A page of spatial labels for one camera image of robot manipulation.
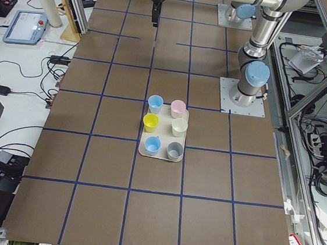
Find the yellow plastic cup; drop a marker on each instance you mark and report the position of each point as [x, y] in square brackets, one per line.
[151, 121]

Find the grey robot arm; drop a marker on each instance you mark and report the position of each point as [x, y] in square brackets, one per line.
[255, 73]
[238, 12]

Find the blue plastic cup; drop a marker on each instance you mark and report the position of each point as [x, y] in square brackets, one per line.
[155, 103]
[152, 145]

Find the pink plastic cup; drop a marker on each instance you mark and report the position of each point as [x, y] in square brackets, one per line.
[178, 107]

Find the pale green plastic cup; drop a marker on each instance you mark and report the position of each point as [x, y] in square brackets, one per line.
[179, 127]

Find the grey plastic cup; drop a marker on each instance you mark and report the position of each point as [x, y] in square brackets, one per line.
[175, 151]

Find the wooden stand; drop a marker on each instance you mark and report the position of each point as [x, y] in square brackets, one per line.
[70, 33]

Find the white paper roll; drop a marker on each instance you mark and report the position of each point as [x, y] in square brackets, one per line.
[51, 12]

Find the white plastic tray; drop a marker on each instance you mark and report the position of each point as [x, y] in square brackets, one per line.
[164, 133]

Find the blue teach pendant tablet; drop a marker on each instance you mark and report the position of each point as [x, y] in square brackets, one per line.
[26, 28]

